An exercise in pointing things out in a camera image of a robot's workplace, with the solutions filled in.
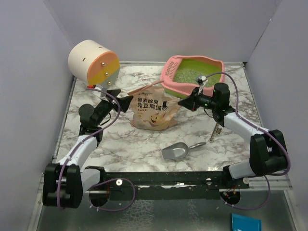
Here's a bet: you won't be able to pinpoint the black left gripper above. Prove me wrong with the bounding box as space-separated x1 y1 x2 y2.
95 89 133 126

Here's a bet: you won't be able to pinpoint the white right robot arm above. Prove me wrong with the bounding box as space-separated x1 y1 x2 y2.
178 83 290 188

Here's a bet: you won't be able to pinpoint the blue card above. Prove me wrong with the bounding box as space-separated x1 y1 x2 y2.
231 214 262 231

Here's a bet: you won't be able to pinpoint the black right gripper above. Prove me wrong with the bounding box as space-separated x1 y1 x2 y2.
179 87 218 112

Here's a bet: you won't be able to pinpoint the metal ruler bag clip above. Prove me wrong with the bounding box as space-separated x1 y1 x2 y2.
209 123 222 142

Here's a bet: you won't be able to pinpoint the pink green litter box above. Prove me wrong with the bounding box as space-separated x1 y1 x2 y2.
160 55 225 98

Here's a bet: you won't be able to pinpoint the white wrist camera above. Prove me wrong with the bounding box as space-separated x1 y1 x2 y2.
87 85 107 99
196 75 207 94

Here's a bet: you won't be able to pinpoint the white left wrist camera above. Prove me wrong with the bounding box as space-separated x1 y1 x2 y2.
87 85 107 99

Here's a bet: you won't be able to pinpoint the cat litter paper bag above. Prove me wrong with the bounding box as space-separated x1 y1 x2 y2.
128 80 180 131

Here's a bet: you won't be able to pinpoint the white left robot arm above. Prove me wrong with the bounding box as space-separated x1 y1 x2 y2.
42 89 133 208

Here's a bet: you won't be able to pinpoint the cream round cat scratcher drum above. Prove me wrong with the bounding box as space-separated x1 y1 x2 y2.
67 39 120 88

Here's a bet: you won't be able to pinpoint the green cat litter granules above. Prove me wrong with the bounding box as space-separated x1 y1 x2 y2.
173 68 220 87

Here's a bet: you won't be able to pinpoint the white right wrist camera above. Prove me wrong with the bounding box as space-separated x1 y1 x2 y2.
196 75 207 94

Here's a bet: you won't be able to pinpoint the aluminium extrusion frame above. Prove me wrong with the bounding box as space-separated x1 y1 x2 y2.
39 168 291 195

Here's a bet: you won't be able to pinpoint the metal litter scoop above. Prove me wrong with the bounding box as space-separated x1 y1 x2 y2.
161 142 206 160

